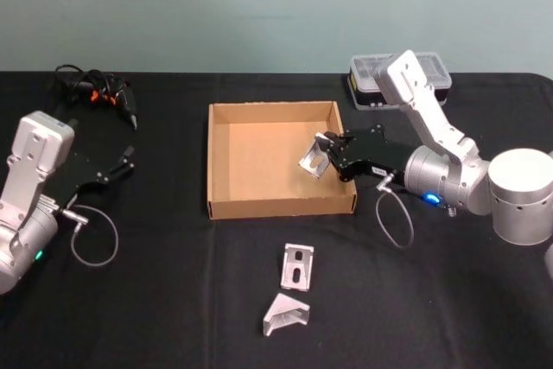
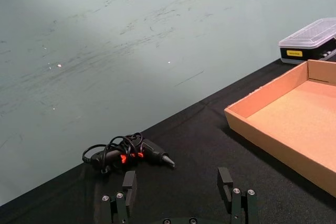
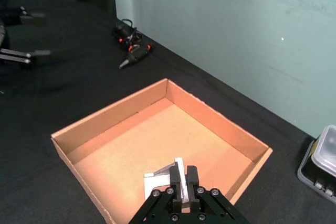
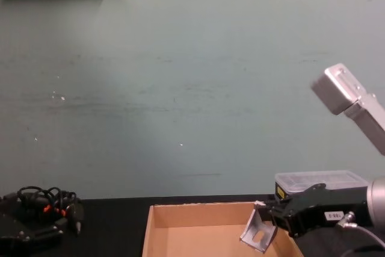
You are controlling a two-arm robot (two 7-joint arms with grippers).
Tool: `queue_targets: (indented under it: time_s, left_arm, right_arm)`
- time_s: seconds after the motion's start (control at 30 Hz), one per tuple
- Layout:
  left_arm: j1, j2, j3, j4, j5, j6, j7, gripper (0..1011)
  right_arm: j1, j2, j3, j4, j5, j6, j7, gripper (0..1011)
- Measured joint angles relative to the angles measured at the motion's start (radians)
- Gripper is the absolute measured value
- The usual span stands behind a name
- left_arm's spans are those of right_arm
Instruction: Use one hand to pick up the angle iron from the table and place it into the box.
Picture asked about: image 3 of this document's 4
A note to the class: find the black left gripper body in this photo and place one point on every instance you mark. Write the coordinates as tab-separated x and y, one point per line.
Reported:
2	33

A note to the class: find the black table cloth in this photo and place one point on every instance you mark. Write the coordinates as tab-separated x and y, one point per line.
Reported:
78	103

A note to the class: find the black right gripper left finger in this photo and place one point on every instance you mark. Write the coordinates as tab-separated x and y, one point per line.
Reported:
160	203

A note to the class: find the clear plastic case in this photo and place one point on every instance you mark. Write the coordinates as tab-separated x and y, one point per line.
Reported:
324	150

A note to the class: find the shallow brown cardboard tray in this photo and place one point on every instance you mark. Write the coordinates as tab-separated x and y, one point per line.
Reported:
157	134

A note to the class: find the plain pale wall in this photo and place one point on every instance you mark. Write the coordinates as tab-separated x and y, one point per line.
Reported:
223	37

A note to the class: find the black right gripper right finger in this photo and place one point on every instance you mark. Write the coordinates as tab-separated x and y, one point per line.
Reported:
210	203

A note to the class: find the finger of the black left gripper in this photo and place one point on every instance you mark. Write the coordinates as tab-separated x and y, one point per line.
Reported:
31	19
39	55

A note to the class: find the white three-armed plastic piece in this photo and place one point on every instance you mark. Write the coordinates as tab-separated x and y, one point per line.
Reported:
157	182

